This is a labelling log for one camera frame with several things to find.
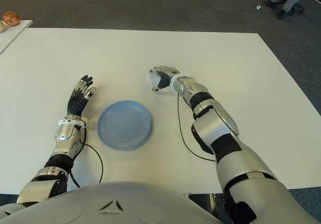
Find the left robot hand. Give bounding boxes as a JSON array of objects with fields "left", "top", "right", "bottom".
[{"left": 66, "top": 75, "right": 97, "bottom": 117}]

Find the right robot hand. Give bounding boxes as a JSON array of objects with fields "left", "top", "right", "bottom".
[{"left": 149, "top": 65, "right": 181, "bottom": 93}]

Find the white charger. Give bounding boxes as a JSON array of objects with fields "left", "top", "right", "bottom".
[{"left": 146, "top": 72, "right": 161, "bottom": 87}]

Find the blue plate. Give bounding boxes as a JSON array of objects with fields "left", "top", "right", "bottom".
[{"left": 97, "top": 100, "right": 153, "bottom": 151}]

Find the white side table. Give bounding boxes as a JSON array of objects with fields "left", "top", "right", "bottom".
[{"left": 0, "top": 20, "right": 33, "bottom": 55}]

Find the orange bread roll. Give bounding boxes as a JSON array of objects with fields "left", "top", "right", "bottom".
[{"left": 1, "top": 12, "right": 20, "bottom": 27}]

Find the grey robot torso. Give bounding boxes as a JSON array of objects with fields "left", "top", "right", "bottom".
[{"left": 0, "top": 181, "right": 226, "bottom": 224}]

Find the metal stand under table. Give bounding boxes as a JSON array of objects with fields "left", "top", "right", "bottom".
[{"left": 183, "top": 192, "right": 218, "bottom": 217}]

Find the seated person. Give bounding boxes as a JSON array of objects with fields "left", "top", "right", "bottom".
[{"left": 263, "top": 0, "right": 315, "bottom": 20}]

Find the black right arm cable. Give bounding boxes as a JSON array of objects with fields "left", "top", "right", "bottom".
[{"left": 177, "top": 93, "right": 216, "bottom": 163}]

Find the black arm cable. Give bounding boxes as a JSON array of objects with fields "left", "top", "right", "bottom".
[
  {"left": 177, "top": 93, "right": 216, "bottom": 163},
  {"left": 67, "top": 123, "right": 104, "bottom": 188}
]

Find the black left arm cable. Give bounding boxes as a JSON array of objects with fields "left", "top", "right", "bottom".
[{"left": 67, "top": 123, "right": 104, "bottom": 188}]

